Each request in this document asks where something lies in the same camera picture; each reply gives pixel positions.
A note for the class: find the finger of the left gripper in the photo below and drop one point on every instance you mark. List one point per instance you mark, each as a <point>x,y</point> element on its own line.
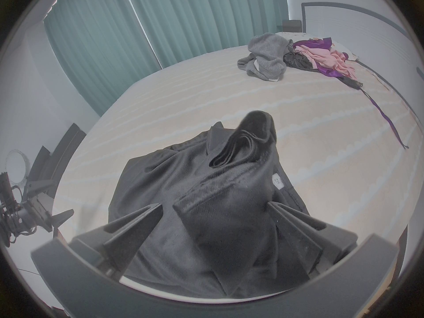
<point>39,186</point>
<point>63,216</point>

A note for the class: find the grey bedside table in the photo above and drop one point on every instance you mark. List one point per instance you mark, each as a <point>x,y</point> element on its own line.
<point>292,25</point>

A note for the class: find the white printed pillow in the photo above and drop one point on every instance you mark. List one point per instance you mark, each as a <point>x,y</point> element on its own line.
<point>347,50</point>

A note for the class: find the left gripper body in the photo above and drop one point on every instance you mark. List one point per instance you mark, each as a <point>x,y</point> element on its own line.
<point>38,212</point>

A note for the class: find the blue-green curtain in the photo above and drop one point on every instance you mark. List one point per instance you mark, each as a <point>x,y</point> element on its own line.
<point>96,55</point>
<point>198,15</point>

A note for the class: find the bed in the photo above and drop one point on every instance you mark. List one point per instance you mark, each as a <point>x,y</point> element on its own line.
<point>314,118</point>

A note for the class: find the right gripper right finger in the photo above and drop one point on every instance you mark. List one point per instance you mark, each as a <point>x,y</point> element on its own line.
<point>308,240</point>

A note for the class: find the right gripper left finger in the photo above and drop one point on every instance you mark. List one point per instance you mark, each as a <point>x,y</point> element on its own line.
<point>132,237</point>

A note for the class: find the black chest of drawers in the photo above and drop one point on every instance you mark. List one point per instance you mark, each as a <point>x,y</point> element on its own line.
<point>59,154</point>

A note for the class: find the grey garment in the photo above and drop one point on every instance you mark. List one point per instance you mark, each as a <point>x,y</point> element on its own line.
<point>265,58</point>

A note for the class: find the black T-shirt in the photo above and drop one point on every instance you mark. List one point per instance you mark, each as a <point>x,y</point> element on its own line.
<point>212,210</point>

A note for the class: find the pile of clothes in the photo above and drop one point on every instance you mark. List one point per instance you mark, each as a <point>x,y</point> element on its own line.
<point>324,60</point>

